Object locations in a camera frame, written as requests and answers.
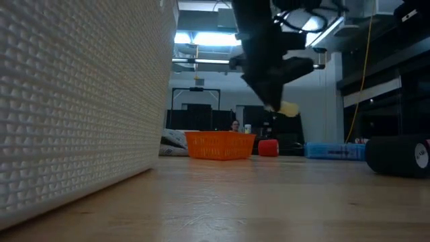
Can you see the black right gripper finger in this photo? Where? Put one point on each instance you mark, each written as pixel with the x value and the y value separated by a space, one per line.
pixel 292 72
pixel 260 89

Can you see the yellow medical item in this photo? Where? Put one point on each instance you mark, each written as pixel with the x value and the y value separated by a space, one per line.
pixel 289 109

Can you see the red bandage roll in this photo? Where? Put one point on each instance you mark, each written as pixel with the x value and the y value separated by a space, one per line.
pixel 268 148

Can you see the gray patterned cloth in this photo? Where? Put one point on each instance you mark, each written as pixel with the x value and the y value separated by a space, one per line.
pixel 173 141

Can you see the black bandage roll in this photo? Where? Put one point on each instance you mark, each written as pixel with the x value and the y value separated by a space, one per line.
pixel 393 156

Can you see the orange plastic basket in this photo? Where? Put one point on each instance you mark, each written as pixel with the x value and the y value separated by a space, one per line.
pixel 218 146

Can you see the white plastic bin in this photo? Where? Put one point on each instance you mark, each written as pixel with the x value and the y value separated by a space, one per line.
pixel 84 101

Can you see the person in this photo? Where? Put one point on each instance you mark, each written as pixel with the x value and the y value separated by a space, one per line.
pixel 235 126

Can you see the black background cabinet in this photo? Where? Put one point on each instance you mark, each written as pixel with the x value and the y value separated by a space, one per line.
pixel 201 119
pixel 289 129

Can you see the ceiling light panel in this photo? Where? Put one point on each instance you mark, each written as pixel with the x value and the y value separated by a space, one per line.
pixel 208 38

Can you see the ceiling light strip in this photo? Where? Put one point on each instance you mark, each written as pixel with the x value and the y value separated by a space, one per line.
pixel 201 61

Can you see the blue first aid kit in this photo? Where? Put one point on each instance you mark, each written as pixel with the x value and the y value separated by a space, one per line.
pixel 332 151

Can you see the black background station frame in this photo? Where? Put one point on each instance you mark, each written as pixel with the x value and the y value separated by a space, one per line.
pixel 195 89

